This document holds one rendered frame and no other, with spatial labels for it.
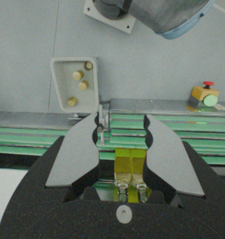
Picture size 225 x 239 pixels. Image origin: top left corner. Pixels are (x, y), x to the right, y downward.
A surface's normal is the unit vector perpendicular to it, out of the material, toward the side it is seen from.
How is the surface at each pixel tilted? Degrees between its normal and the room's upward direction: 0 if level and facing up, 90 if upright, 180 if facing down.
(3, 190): 90
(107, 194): 90
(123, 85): 0
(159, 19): 55
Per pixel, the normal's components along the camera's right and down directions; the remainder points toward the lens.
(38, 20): -0.06, 0.53
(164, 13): -0.35, 0.93
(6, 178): 0.00, -0.85
